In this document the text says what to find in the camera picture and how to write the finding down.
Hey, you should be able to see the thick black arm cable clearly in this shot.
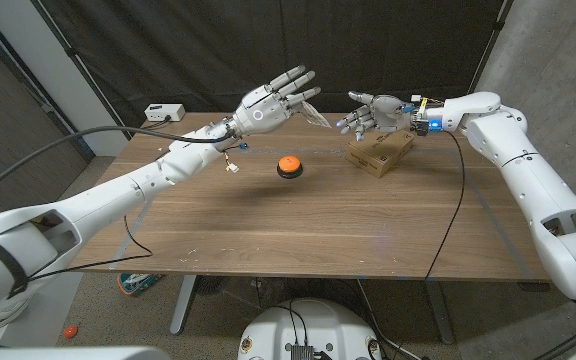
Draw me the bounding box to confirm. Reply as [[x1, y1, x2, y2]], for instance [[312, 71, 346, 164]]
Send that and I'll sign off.
[[0, 124, 233, 207], [531, 313, 576, 360]]

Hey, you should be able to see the black backdrop curtain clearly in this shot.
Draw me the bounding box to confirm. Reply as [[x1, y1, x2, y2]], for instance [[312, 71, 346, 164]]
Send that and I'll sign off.
[[32, 0, 507, 136]]

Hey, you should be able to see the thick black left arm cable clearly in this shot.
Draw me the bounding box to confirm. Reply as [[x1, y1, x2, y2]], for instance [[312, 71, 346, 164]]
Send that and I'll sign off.
[[0, 124, 233, 207]]

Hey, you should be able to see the cardboard packing box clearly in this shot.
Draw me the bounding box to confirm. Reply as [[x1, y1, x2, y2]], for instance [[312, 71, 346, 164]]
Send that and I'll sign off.
[[345, 128, 416, 180]]

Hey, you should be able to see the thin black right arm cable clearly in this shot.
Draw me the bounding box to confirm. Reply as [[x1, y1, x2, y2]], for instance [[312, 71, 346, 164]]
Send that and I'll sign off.
[[424, 130, 466, 281]]

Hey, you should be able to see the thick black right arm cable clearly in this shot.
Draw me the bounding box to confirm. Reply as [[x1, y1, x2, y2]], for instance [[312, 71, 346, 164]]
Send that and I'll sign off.
[[531, 313, 576, 360]]

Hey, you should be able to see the black backdrop stand pole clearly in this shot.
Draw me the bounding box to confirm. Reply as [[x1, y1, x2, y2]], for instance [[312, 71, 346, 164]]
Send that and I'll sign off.
[[466, 0, 514, 96], [30, 0, 133, 141]]

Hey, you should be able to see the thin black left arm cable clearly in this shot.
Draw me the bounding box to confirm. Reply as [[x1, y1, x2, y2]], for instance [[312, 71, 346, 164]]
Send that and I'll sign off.
[[26, 214, 155, 282]]

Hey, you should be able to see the black outlet box cable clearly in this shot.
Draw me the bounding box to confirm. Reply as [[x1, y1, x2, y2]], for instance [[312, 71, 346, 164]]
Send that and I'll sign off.
[[137, 116, 172, 133]]

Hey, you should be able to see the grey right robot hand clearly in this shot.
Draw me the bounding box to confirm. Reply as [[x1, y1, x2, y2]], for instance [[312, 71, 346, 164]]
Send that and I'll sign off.
[[337, 90, 419, 143]]

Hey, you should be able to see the white robot torso edge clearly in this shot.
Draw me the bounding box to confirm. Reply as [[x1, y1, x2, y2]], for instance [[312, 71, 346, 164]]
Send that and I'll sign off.
[[0, 346, 172, 360]]

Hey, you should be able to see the dark brown door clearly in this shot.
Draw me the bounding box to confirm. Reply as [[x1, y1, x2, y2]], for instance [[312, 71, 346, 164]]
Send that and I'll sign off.
[[0, 9, 94, 224]]

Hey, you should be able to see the grey table leg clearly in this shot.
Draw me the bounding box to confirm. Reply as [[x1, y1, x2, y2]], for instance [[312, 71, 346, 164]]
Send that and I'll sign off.
[[421, 279, 456, 346], [169, 274, 197, 336]]

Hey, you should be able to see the clear patterned plastic bag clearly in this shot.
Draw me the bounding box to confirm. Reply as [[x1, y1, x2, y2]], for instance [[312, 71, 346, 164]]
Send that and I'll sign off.
[[300, 101, 333, 130]]

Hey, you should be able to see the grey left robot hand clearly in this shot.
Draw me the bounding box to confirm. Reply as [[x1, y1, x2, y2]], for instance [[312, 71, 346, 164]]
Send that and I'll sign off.
[[231, 64, 322, 137]]

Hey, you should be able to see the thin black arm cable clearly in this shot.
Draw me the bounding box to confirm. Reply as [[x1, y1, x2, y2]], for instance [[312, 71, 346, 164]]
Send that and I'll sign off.
[[424, 130, 466, 281], [26, 214, 155, 282]]

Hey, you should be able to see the orange push button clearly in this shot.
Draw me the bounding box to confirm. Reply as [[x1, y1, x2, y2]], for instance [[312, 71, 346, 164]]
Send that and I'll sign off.
[[276, 155, 304, 180]]

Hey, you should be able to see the white power outlet box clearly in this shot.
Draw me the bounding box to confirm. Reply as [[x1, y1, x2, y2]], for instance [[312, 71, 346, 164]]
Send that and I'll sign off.
[[144, 103, 187, 123]]

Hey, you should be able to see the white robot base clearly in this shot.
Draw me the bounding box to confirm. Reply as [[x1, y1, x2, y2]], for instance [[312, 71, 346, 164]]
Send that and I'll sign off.
[[236, 298, 383, 360]]

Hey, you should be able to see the teal item under table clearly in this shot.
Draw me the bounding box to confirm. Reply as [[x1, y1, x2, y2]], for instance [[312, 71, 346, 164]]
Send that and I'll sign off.
[[117, 272, 162, 298]]

